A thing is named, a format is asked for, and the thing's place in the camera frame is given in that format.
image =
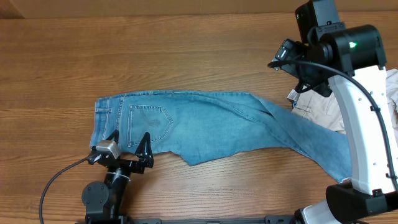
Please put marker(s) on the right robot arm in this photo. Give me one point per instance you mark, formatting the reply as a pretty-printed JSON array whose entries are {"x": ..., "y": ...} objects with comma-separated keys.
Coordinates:
[{"x": 348, "y": 63}]

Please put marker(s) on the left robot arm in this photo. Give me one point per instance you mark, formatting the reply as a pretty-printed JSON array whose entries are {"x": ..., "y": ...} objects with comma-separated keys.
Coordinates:
[{"x": 103, "y": 200}]

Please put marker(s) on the beige cotton trousers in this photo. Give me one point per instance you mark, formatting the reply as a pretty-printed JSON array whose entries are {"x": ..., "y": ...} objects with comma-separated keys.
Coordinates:
[{"x": 326, "y": 112}]

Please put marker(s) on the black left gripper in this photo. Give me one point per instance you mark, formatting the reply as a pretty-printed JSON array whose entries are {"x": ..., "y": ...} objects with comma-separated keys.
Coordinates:
[{"x": 145, "y": 157}]

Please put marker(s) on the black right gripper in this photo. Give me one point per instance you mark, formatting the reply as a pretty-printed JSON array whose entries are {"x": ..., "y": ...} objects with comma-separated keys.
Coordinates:
[{"x": 306, "y": 79}]

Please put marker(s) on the light blue denim jeans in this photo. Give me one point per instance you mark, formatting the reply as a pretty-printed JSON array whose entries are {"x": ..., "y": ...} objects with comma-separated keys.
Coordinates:
[{"x": 202, "y": 126}]

